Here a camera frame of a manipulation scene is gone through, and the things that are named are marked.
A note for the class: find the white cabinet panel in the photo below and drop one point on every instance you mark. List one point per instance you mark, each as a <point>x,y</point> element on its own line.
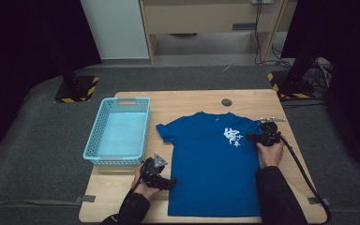
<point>115,28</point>

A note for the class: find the grey round table grommet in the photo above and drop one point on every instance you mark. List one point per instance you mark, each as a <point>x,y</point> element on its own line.
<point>226,102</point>

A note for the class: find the beige wooden desk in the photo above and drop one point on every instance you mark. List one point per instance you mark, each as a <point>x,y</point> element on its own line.
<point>197,17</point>

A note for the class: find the light blue plastic basket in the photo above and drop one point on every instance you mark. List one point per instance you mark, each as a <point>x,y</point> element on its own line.
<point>122,134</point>

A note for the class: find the small pale floor scrap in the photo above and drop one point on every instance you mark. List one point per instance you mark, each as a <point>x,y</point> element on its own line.
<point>228,67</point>

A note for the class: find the black curtain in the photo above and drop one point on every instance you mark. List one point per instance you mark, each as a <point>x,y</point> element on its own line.
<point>347,47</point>
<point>22,47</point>

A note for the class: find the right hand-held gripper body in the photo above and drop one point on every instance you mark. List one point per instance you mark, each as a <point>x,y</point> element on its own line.
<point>270,134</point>

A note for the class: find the person's right hand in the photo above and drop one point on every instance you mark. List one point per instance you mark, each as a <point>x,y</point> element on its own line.
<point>270,156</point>

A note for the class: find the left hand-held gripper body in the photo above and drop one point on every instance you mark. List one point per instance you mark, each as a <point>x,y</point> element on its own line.
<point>151,172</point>

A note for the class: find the blue t-shirt with white print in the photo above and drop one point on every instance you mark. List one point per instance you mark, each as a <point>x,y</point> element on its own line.
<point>206,162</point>

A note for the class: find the person's left hand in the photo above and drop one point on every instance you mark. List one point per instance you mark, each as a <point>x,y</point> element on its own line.
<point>145,190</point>

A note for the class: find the black stand with striped base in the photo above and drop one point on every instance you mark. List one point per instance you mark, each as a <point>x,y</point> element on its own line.
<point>293,86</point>
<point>76,89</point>

